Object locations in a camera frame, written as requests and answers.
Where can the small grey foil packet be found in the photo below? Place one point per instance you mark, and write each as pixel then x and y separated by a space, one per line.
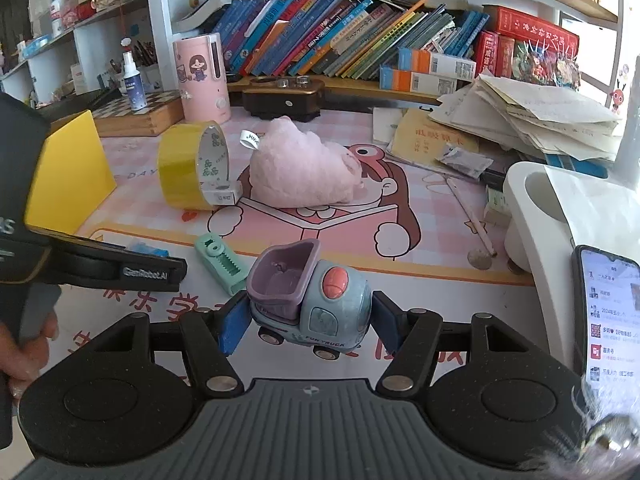
pixel 472 165

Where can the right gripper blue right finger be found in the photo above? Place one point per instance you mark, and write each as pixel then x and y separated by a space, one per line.
pixel 386 321

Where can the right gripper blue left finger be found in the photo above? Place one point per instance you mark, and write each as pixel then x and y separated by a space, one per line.
pixel 233 320

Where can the yellow booklet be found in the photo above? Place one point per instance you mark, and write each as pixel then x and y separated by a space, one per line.
pixel 421 141

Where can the pink cartoon cylinder container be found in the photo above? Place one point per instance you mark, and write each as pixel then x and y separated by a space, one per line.
pixel 202 79

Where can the row of colourful books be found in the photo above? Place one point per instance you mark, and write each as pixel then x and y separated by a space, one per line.
pixel 353 39

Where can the lower orange white box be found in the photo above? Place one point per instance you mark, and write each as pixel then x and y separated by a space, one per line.
pixel 406 81

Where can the pink plush toy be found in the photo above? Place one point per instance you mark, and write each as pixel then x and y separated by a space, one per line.
pixel 292 168

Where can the blue purple toy truck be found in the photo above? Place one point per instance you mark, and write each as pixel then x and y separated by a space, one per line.
pixel 299 297

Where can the dark brown wooden box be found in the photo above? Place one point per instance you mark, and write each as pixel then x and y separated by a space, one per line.
pixel 300 98

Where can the wooden chess board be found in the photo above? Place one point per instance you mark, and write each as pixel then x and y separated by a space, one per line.
pixel 163 110

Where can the green toothed clip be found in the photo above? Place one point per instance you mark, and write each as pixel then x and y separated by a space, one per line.
pixel 222 263

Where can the white spray bottle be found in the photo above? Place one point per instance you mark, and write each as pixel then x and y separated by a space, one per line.
pixel 132 78

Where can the stack of loose papers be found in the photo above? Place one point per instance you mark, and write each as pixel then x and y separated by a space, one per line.
pixel 532 119

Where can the yellow cardboard box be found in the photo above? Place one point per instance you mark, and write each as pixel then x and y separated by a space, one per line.
pixel 73 177

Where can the orange white box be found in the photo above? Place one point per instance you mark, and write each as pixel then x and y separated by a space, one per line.
pixel 406 81
pixel 438 64

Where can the red boxed book set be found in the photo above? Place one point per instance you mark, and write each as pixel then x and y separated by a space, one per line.
pixel 516 45

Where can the upper orange white box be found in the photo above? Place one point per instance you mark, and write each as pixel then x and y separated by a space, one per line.
pixel 438 64

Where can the left hand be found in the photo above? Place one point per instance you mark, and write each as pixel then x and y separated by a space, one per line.
pixel 22 364

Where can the smartphone with lit screen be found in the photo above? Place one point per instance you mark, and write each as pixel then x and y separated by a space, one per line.
pixel 606 298

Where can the yellow tape roll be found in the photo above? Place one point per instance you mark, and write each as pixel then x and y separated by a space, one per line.
pixel 194 167

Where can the pink cartoon desk mat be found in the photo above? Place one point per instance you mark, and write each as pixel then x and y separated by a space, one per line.
pixel 409 237

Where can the white bookshelf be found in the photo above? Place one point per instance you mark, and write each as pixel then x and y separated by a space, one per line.
pixel 165 15

